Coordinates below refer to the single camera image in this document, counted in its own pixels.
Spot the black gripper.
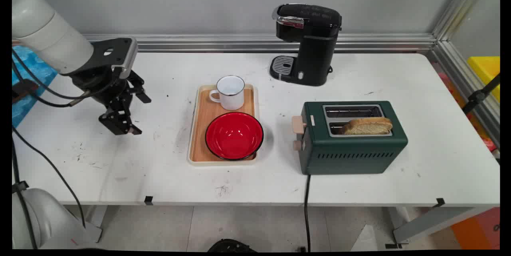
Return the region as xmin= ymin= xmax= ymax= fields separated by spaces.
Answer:
xmin=72 ymin=66 xmax=152 ymax=136

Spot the beige wooden serving tray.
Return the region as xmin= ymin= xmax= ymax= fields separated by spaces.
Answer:
xmin=187 ymin=83 xmax=259 ymax=167

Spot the white enamel mug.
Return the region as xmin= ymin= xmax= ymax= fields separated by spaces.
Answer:
xmin=209 ymin=75 xmax=246 ymax=111

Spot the blue patterned cloth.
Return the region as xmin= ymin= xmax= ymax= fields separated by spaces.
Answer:
xmin=12 ymin=46 xmax=59 ymax=127

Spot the red bowl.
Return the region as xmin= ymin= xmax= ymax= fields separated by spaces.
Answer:
xmin=205 ymin=112 xmax=264 ymax=161

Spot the black round floor object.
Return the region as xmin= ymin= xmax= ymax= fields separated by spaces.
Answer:
xmin=208 ymin=239 xmax=257 ymax=252

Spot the black coffee machine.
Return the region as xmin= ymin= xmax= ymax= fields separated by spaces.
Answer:
xmin=269 ymin=4 xmax=343 ymax=87

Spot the dark green toaster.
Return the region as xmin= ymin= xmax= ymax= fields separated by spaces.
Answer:
xmin=299 ymin=101 xmax=408 ymax=175

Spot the toasted bread slice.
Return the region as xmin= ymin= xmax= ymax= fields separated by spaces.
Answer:
xmin=340 ymin=117 xmax=393 ymax=135

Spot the grey table leg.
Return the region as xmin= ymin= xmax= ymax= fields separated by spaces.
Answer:
xmin=392 ymin=207 xmax=492 ymax=246

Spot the black tripod stand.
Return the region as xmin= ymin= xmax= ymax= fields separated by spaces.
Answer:
xmin=462 ymin=73 xmax=500 ymax=115

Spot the yellow plastic box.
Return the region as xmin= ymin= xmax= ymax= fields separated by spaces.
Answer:
xmin=467 ymin=56 xmax=500 ymax=103

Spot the orange box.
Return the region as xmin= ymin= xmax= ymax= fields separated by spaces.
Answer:
xmin=451 ymin=207 xmax=500 ymax=250

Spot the black silver wrist camera bracket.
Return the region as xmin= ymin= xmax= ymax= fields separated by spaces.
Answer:
xmin=82 ymin=37 xmax=139 ymax=80

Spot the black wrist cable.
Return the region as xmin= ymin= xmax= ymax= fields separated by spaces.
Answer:
xmin=12 ymin=48 xmax=94 ymax=108

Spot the black hanging robot cable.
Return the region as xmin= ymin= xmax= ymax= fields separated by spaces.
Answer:
xmin=12 ymin=127 xmax=87 ymax=229

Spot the horizontal aluminium frame rail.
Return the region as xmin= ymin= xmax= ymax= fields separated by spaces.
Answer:
xmin=82 ymin=34 xmax=438 ymax=54

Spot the black toaster power cable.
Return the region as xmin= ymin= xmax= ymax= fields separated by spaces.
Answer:
xmin=304 ymin=174 xmax=312 ymax=252

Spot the slanted aluminium frame rail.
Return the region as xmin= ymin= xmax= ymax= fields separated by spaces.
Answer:
xmin=426 ymin=40 xmax=500 ymax=149

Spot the aluminium frame corner post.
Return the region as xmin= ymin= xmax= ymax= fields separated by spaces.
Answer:
xmin=432 ymin=0 xmax=487 ymax=42

